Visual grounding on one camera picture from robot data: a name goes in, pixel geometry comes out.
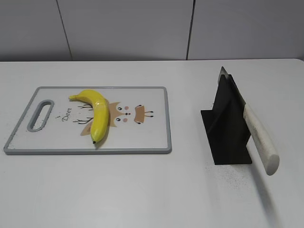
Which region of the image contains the black knife stand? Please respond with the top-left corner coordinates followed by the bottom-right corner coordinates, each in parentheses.
top-left (200, 74), bottom-right (252, 165)

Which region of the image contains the yellow plastic banana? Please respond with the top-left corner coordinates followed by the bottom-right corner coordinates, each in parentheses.
top-left (68, 89), bottom-right (110, 144)

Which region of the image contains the white deer cutting board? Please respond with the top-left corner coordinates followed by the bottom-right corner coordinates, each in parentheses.
top-left (3, 86), bottom-right (171, 155)

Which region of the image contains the white handled kitchen knife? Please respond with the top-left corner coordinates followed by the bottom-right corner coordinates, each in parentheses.
top-left (219, 67), bottom-right (280, 176)

